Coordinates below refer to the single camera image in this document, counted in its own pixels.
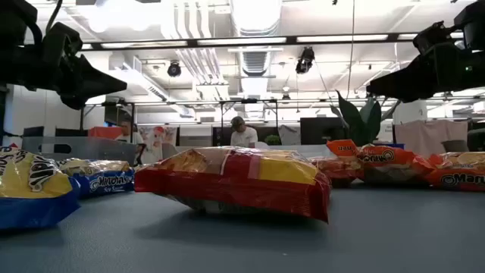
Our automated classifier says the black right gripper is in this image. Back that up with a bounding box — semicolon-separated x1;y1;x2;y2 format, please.
365;42;485;104

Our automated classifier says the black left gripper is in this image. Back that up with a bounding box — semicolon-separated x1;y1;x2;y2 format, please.
14;49;129;111

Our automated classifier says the blue Maruchan noodle pack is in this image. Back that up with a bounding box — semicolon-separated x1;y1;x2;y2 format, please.
56;158;136;199
0;146;81;231

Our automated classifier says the red Maruchan noodle pack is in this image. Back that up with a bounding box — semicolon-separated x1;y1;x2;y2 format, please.
133;146;333;224
309;156;365;190

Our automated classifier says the orange-red Maruchan noodle pack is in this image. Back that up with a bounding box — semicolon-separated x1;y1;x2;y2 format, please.
423;151;485;193

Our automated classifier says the snake plant in white pot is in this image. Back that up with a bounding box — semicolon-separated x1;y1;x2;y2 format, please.
329;89;399;149

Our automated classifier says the red-orange panel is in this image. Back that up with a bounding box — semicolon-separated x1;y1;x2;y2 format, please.
87;126;123;140

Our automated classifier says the person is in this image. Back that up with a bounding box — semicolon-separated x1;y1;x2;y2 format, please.
230;115;259;149
114;119;147;165

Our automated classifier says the small black monitor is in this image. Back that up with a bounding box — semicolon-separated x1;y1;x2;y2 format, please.
22;126;45;138
55;127;89;138

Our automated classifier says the beige hanging cloth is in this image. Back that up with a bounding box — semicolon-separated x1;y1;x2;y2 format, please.
393;120;469;157

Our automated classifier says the dark gray plastic bin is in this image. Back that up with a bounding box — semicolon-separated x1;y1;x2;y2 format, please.
21;136;138;167

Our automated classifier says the colourful poster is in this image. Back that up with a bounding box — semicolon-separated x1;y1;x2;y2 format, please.
138;125;179;165

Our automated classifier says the gray office chair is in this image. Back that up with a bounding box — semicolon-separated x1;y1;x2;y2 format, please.
441;139;471;153

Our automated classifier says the large black monitor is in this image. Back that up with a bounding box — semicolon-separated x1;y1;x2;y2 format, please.
299;117;346;146

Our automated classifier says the black office chair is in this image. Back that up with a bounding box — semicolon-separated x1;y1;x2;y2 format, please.
466;127;485;152

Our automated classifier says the blue-gray table mat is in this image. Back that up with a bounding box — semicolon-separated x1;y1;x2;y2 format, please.
0;177;485;273

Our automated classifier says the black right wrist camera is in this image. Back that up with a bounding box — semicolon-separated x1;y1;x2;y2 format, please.
411;20;462;55

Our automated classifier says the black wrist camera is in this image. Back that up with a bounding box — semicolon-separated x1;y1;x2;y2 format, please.
42;21;84;58
411;20;462;55

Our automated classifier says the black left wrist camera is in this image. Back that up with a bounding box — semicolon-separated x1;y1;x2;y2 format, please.
42;21;84;58

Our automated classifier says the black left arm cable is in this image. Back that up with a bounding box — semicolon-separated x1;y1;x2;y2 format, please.
44;0;64;35

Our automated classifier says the black hanging ceiling camera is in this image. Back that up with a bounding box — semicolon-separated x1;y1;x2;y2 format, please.
295;45;316;75

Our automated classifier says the black metal workstation frame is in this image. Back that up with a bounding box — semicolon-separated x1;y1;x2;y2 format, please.
78;98;280;147

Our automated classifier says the white ceiling air duct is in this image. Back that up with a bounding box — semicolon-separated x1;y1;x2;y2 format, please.
228;0;284;37

